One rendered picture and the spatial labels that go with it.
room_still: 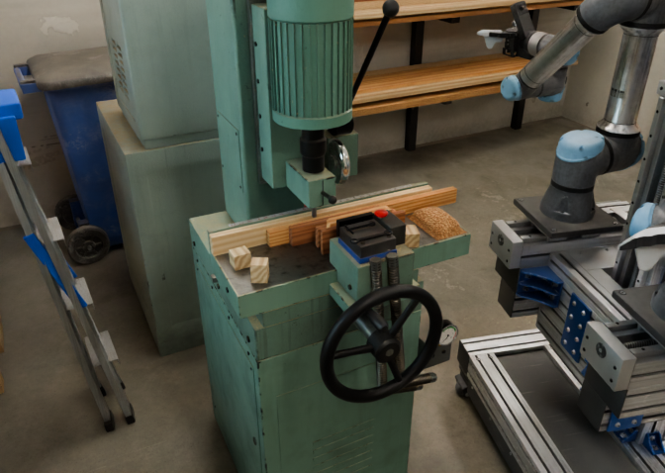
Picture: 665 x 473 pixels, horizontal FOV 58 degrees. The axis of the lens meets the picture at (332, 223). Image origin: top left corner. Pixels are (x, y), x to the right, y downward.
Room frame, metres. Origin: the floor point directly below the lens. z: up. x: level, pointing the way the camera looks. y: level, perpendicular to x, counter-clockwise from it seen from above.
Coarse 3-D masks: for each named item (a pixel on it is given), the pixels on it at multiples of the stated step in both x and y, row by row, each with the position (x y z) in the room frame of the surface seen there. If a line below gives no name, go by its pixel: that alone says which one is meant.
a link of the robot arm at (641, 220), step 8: (664, 200) 0.93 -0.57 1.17; (640, 208) 0.93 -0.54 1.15; (648, 208) 0.93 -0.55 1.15; (656, 208) 0.92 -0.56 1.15; (664, 208) 0.91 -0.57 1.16; (640, 216) 0.92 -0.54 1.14; (648, 216) 0.91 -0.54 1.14; (656, 216) 0.91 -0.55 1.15; (664, 216) 0.90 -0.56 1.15; (632, 224) 0.92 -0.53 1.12; (640, 224) 0.91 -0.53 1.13; (648, 224) 0.90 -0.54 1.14; (656, 224) 0.89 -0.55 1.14; (632, 232) 0.92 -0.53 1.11
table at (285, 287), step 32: (224, 256) 1.17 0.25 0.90; (256, 256) 1.17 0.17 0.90; (288, 256) 1.17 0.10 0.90; (320, 256) 1.17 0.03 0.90; (416, 256) 1.21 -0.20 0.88; (448, 256) 1.25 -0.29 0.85; (224, 288) 1.11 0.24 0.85; (256, 288) 1.04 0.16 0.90; (288, 288) 1.06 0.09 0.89; (320, 288) 1.10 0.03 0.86
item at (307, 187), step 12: (288, 168) 1.32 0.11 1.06; (300, 168) 1.29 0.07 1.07; (288, 180) 1.32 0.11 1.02; (300, 180) 1.26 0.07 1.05; (312, 180) 1.22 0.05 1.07; (324, 180) 1.23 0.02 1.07; (300, 192) 1.26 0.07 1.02; (312, 192) 1.22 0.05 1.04; (312, 204) 1.22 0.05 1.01; (324, 204) 1.23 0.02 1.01
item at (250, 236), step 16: (400, 192) 1.41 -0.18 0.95; (416, 192) 1.41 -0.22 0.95; (336, 208) 1.32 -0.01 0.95; (352, 208) 1.33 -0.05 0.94; (256, 224) 1.24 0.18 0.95; (272, 224) 1.24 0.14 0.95; (288, 224) 1.26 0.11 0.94; (224, 240) 1.18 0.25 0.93; (240, 240) 1.20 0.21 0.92; (256, 240) 1.22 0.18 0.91
